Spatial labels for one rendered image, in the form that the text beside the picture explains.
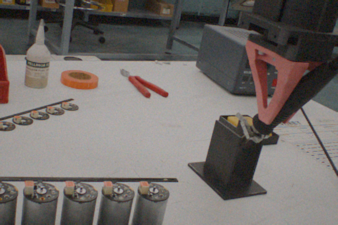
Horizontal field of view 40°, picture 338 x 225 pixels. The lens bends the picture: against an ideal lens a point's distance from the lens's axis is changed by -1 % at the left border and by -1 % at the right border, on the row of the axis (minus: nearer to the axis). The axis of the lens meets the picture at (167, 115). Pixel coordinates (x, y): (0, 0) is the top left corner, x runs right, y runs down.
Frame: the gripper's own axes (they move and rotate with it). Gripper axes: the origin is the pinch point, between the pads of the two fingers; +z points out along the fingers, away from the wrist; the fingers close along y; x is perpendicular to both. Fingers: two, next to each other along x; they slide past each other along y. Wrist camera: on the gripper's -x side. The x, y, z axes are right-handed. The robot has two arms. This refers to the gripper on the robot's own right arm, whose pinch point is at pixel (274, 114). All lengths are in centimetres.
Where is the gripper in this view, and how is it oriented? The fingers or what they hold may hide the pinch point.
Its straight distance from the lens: 47.0
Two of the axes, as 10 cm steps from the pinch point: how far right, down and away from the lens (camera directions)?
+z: -1.9, 9.1, 3.6
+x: 4.8, 4.1, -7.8
